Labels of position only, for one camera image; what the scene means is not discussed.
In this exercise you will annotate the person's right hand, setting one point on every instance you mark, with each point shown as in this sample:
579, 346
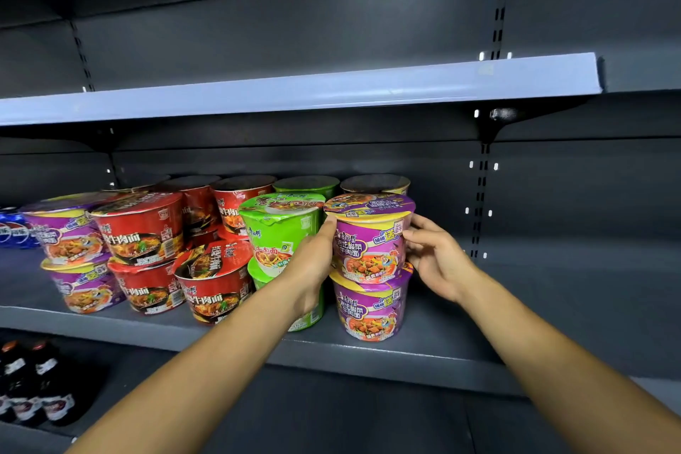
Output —
441, 262

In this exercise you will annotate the person's left hand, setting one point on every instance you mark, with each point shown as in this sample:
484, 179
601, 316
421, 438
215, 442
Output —
311, 262

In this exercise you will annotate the green cup noodle bowl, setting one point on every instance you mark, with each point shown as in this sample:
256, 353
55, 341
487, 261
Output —
306, 186
276, 230
314, 315

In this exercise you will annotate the dark metal store shelving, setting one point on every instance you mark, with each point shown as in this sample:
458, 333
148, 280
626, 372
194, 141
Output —
532, 193

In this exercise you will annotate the person's right forearm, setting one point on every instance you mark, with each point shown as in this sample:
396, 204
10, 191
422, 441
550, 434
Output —
569, 379

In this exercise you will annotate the person's left forearm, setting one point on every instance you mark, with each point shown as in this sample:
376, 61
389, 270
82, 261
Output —
181, 379

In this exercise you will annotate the row of blue soda cans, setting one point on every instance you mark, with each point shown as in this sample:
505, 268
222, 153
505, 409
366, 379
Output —
16, 230

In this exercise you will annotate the row of dark glass bottles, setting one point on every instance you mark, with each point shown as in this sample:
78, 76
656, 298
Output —
42, 390

